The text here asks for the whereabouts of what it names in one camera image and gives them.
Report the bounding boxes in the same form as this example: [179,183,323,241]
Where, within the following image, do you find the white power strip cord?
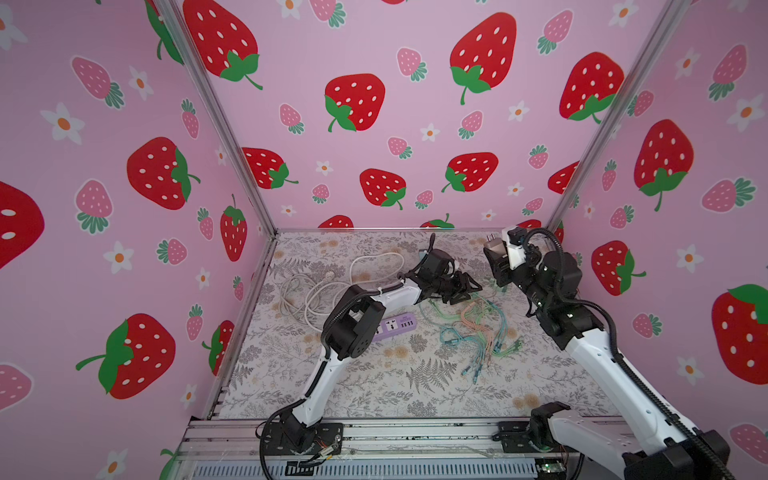
[278,251,406,331]

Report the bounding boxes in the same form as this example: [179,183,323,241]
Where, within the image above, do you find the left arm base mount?
[260,422,344,456]

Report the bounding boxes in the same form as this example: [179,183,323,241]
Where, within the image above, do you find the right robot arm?
[483,227,734,479]

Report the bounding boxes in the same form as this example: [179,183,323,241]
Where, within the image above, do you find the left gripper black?
[430,270,482,303]

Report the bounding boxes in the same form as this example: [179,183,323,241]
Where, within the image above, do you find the purple power strip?
[373,312,417,342]

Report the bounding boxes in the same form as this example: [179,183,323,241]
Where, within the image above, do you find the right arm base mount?
[491,421,567,454]

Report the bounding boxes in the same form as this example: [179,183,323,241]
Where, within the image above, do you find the pink charger plug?
[484,235,507,262]

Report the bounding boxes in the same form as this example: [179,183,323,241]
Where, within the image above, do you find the tangled charging cables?
[419,287,523,385]

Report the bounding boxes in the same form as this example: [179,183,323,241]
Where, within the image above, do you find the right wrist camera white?
[504,226,528,270]

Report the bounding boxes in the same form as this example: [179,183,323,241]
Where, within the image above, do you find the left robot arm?
[276,248,482,449]

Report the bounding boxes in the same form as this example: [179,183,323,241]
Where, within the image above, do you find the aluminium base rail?
[169,417,614,479]

